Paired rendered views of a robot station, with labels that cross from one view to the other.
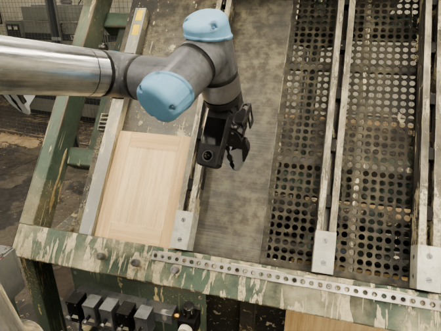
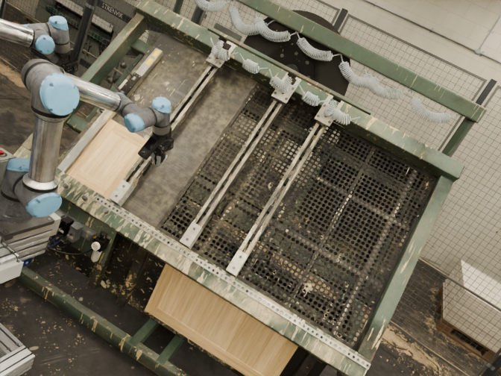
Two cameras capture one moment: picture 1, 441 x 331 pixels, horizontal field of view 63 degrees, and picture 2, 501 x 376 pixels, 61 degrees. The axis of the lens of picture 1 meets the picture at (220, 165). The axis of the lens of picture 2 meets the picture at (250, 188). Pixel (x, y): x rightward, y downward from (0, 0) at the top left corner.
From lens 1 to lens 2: 1.19 m
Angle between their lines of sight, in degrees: 7
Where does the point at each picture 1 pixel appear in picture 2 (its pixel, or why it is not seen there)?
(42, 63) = (96, 95)
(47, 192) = not seen: hidden behind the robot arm
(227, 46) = (165, 115)
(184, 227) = (121, 190)
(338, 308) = (183, 265)
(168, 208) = (118, 177)
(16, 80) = (86, 98)
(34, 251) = not seen: hidden behind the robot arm
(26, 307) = not seen: outside the picture
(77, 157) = (74, 121)
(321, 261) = (186, 238)
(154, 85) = (130, 118)
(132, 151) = (112, 134)
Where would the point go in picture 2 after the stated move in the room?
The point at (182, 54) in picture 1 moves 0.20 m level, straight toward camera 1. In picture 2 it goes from (146, 111) to (136, 124)
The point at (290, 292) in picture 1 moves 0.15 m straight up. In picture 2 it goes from (162, 248) to (173, 224)
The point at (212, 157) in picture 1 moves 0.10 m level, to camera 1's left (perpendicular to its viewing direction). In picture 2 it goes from (145, 154) to (123, 143)
